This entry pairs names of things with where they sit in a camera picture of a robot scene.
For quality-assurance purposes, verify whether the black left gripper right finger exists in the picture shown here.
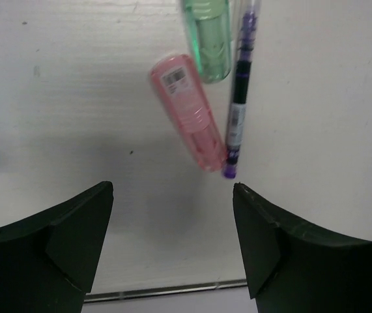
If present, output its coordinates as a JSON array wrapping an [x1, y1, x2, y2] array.
[[233, 183, 372, 312]]

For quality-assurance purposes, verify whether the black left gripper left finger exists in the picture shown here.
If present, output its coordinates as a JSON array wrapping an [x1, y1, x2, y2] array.
[[0, 181, 113, 313]]

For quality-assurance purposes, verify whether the pink translucent eraser case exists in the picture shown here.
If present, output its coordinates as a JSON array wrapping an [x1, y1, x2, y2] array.
[[149, 54, 226, 171]]

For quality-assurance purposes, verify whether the purple gel pen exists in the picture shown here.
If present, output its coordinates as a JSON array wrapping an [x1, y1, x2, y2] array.
[[223, 1, 261, 179]]

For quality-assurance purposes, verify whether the green translucent eraser case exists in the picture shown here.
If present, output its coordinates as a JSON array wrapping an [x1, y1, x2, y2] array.
[[180, 0, 231, 83]]

